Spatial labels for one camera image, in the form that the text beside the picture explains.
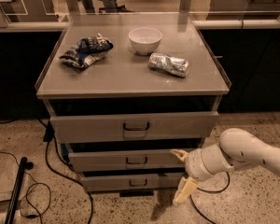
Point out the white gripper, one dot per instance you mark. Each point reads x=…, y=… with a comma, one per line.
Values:
x=193, y=164

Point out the grey drawer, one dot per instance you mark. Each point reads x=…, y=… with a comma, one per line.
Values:
x=128, y=127
x=126, y=182
x=124, y=160

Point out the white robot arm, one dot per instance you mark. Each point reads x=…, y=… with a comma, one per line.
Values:
x=236, y=150

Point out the grey bottom drawer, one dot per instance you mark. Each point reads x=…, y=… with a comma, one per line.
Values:
x=126, y=182

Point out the grey drawer cabinet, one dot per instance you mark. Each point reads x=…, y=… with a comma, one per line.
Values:
x=122, y=83

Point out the grey top drawer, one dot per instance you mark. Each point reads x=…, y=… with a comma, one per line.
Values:
x=128, y=127

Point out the silver foil snack bag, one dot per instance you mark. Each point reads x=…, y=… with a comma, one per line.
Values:
x=175, y=66

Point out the white ceramic bowl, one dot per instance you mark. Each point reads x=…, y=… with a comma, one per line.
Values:
x=145, y=40

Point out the blue white chip bag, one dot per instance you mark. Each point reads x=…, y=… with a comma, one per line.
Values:
x=87, y=51

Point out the black pole on floor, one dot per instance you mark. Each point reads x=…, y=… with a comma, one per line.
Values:
x=16, y=191

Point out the grey desk background right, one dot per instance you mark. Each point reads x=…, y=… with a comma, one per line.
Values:
x=244, y=10

